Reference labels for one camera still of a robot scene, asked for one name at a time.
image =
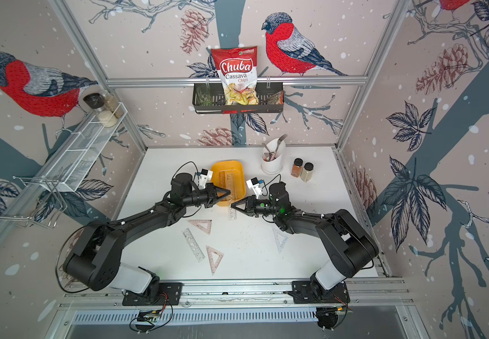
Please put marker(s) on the pink triangle ruler upper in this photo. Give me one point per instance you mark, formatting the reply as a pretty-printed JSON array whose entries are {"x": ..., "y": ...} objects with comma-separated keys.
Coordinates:
[{"x": 203, "y": 225}]

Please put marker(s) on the brown spice jar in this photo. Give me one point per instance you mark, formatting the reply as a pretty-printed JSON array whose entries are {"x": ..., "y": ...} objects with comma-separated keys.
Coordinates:
[{"x": 297, "y": 167}]

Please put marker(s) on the black lid jar on shelf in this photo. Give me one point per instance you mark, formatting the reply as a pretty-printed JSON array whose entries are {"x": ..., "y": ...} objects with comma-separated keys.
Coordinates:
[{"x": 95, "y": 101}]

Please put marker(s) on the clear grey stencil ruler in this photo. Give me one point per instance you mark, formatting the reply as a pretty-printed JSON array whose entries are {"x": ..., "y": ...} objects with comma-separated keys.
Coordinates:
[{"x": 230, "y": 184}]

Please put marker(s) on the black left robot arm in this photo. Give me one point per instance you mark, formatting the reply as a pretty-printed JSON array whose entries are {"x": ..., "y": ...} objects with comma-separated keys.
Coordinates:
[{"x": 96, "y": 257}]

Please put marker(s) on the pink triangle ruler lower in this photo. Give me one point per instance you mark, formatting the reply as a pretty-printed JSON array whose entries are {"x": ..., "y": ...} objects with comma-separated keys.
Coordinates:
[{"x": 215, "y": 257}]

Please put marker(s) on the pink straight stencil ruler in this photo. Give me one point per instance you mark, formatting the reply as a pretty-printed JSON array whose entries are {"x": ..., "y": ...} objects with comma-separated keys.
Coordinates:
[{"x": 222, "y": 180}]

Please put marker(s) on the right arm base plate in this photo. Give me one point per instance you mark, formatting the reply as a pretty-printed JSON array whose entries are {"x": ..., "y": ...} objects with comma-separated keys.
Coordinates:
[{"x": 311, "y": 292}]

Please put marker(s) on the black wire wall basket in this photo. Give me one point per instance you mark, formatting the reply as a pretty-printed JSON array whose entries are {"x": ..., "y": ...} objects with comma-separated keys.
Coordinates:
[{"x": 214, "y": 99}]

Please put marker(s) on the white wire wall shelf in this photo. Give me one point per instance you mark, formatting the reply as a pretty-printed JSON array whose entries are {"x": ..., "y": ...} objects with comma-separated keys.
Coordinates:
[{"x": 66, "y": 170}]

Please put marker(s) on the pink triangle ruler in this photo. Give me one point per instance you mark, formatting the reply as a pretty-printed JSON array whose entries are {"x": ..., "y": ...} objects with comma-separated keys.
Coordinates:
[
  {"x": 203, "y": 225},
  {"x": 215, "y": 257}
]

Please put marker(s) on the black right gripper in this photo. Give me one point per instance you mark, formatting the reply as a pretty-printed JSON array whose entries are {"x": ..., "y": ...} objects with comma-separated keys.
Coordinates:
[{"x": 251, "y": 206}]

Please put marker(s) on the metal fork in cup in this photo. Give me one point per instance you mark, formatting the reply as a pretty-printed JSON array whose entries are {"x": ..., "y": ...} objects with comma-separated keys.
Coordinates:
[{"x": 279, "y": 142}]

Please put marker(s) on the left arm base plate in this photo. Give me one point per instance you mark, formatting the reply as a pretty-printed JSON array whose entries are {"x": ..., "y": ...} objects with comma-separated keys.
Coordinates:
[{"x": 157, "y": 293}]

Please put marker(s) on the short clear grey ruler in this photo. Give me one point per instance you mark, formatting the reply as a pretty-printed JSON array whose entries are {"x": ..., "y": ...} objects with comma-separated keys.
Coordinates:
[{"x": 192, "y": 243}]

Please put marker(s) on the white utensil holder cup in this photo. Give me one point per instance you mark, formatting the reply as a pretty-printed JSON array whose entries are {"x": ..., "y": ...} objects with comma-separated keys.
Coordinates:
[{"x": 272, "y": 167}]

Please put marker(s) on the clear triangle ruler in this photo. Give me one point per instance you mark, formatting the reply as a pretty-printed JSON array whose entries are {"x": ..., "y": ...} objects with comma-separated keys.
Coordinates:
[{"x": 280, "y": 238}]

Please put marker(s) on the pale spice jar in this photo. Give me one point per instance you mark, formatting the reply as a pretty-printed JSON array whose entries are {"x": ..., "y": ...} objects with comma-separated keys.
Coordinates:
[{"x": 307, "y": 172}]

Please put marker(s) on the yellow plastic storage box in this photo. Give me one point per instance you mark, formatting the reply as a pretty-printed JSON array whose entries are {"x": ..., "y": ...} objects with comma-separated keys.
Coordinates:
[{"x": 239, "y": 178}]

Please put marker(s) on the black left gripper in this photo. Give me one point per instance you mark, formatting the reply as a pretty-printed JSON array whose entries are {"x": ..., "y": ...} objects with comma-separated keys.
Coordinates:
[{"x": 211, "y": 191}]

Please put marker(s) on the red cassava chips bag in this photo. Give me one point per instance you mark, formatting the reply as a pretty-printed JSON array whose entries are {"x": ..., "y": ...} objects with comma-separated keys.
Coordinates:
[{"x": 237, "y": 70}]

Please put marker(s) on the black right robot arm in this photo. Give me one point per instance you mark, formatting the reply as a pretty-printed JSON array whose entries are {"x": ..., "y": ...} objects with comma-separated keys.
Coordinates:
[{"x": 348, "y": 245}]

